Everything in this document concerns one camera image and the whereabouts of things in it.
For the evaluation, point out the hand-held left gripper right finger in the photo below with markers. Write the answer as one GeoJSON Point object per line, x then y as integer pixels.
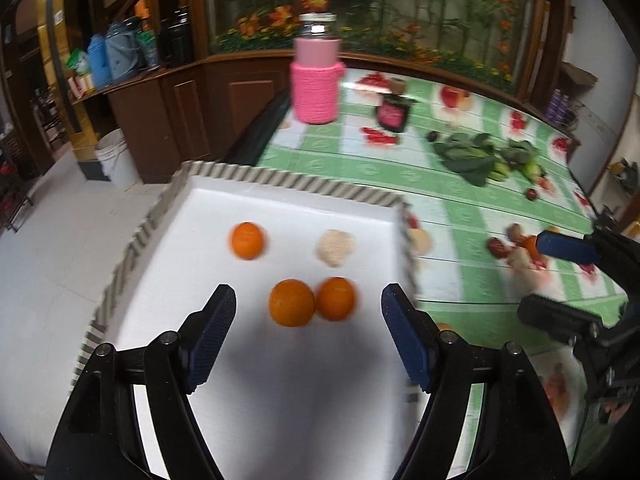
{"type": "Point", "coordinates": [406, 342]}

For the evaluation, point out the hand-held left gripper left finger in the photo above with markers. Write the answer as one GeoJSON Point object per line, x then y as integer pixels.
{"type": "Point", "coordinates": [210, 342]}

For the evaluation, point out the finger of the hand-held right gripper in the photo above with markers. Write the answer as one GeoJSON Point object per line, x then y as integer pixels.
{"type": "Point", "coordinates": [550, 316]}
{"type": "Point", "coordinates": [565, 247]}

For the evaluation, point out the orange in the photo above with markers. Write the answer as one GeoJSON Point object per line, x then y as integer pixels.
{"type": "Point", "coordinates": [336, 298]}
{"type": "Point", "coordinates": [530, 247]}
{"type": "Point", "coordinates": [291, 303]}
{"type": "Point", "coordinates": [246, 240]}

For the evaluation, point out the striped rim white tray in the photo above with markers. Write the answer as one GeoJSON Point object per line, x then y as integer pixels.
{"type": "Point", "coordinates": [300, 210]}

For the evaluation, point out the beige lumpy fruit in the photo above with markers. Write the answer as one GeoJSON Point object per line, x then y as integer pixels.
{"type": "Point", "coordinates": [336, 247]}
{"type": "Point", "coordinates": [520, 260]}

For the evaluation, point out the brown kiwi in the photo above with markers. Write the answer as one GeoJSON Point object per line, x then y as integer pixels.
{"type": "Point", "coordinates": [515, 232]}

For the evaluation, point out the red brown plum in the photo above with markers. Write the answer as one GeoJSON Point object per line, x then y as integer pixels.
{"type": "Point", "coordinates": [531, 193]}

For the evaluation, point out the red date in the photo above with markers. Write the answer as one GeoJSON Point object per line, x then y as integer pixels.
{"type": "Point", "coordinates": [496, 246]}

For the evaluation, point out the green bok choy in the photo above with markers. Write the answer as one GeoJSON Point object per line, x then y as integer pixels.
{"type": "Point", "coordinates": [500, 172]}

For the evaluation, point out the dark leafy greens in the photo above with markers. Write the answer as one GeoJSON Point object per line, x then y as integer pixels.
{"type": "Point", "coordinates": [465, 152]}

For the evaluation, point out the purple bottle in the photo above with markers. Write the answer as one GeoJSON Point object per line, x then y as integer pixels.
{"type": "Point", "coordinates": [559, 102]}

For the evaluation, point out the small dark fruit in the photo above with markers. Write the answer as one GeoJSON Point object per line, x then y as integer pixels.
{"type": "Point", "coordinates": [432, 136]}

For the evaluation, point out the green checkered fruit tablecloth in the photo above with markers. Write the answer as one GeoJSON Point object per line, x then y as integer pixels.
{"type": "Point", "coordinates": [350, 160]}

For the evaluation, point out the white bucket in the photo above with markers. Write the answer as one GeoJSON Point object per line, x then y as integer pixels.
{"type": "Point", "coordinates": [117, 157]}

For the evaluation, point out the dark red jar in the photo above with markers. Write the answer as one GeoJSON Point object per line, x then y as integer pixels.
{"type": "Point", "coordinates": [392, 112]}

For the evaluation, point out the brown wooden cabinet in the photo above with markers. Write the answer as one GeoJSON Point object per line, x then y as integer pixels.
{"type": "Point", "coordinates": [170, 110]}

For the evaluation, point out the dark wooden chair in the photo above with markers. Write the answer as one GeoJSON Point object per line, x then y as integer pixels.
{"type": "Point", "coordinates": [15, 195]}

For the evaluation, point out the pink knit sleeve jar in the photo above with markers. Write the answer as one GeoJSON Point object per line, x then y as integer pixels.
{"type": "Point", "coordinates": [316, 85]}

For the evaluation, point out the black kettle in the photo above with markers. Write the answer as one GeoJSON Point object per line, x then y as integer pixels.
{"type": "Point", "coordinates": [175, 40]}

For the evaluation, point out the grey blue thermos jug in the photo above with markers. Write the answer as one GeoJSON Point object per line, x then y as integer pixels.
{"type": "Point", "coordinates": [122, 50]}

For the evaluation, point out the green snack bag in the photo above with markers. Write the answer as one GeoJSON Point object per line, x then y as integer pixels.
{"type": "Point", "coordinates": [77, 60]}

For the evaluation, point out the flower wall mural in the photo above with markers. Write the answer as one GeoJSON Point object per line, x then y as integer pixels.
{"type": "Point", "coordinates": [400, 0]}

